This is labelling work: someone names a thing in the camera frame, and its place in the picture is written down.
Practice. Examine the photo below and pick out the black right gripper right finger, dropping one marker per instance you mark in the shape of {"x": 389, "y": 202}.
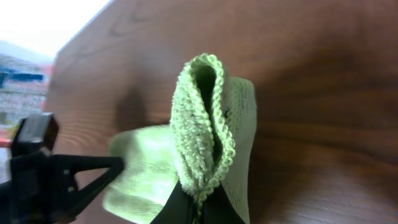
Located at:
{"x": 217, "y": 209}

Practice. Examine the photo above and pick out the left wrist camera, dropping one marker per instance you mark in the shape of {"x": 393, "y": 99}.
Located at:
{"x": 37, "y": 132}

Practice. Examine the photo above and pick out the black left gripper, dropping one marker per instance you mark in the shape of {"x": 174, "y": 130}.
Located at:
{"x": 43, "y": 188}

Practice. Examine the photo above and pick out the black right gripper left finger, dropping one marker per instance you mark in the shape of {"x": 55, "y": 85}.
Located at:
{"x": 179, "y": 208}

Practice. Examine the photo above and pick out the light green microfiber cloth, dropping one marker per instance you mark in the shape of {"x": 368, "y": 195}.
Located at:
{"x": 205, "y": 147}

